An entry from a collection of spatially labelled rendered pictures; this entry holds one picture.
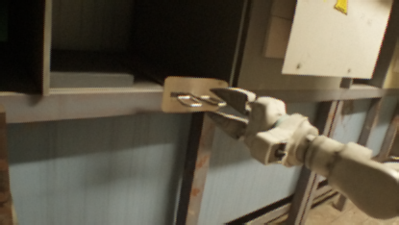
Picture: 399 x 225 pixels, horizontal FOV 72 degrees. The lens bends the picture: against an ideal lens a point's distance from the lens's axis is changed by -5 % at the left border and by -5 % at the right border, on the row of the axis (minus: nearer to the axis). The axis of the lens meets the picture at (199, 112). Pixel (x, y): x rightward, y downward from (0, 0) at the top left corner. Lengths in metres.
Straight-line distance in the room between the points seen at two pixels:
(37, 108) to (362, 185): 0.53
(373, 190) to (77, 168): 0.59
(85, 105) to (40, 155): 0.16
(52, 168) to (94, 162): 0.10
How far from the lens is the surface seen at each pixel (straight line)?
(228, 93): 0.59
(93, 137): 0.71
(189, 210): 0.92
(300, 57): 0.80
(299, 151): 0.47
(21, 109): 0.58
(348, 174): 0.43
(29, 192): 0.73
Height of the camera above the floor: 1.01
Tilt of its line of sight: 16 degrees down
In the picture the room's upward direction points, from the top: 9 degrees clockwise
